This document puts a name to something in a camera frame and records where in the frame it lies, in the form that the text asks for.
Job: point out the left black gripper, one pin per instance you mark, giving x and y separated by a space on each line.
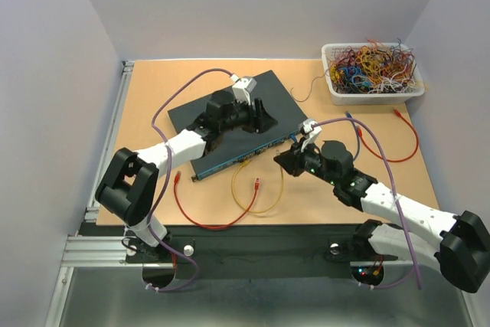
259 120

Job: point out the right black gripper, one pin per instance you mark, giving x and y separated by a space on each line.
290 160

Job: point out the dark blue network switch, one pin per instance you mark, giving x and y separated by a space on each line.
238 145

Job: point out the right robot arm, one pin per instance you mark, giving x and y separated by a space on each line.
456 244

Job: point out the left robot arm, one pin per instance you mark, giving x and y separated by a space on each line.
129 183

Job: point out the white plastic basket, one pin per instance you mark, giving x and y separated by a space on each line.
371 73

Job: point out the black base mat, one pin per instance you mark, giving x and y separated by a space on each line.
275 251

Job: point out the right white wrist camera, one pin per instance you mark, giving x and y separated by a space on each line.
310 131

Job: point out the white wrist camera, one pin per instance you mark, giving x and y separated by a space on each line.
310 131
242 88

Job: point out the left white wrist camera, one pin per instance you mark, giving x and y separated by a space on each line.
242 88

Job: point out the aluminium left side rail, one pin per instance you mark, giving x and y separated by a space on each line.
92 208

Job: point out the aluminium rail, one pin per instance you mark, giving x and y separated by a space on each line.
95 252
92 208

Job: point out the aluminium front rail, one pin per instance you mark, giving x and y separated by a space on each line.
95 252

